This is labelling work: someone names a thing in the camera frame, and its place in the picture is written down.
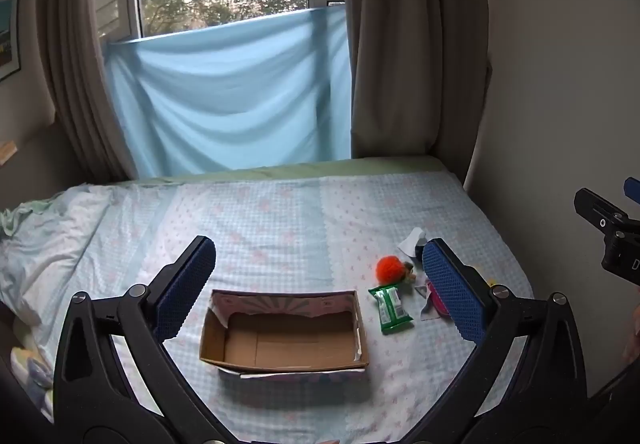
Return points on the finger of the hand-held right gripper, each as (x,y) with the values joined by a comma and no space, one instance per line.
(597,211)
(634,189)

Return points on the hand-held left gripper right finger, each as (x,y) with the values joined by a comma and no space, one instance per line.
(452,286)

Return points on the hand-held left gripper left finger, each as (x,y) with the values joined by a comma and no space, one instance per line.
(185,284)

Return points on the cardboard box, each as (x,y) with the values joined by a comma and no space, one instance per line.
(285,334)

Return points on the person's right forearm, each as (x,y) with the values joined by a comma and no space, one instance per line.
(633,334)

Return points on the small brown plush toy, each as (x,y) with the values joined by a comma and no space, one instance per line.
(410,272)

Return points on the white tissue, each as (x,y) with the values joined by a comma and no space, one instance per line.
(411,240)

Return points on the green wet wipes packet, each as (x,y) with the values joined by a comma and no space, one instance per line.
(392,306)

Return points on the orange pompom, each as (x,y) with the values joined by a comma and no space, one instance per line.
(391,269)

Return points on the checked floral bed sheet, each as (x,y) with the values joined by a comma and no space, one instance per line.
(280,234)

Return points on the light blue quilt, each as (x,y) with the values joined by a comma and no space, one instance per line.
(55,244)

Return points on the light blue hanging cloth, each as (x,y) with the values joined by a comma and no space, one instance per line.
(225,94)

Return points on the wooden shelf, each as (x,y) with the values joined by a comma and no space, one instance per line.
(7,153)

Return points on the beige curtain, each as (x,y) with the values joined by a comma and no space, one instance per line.
(75,49)
(400,34)

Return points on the framed wall picture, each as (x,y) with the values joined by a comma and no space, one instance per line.
(9,36)

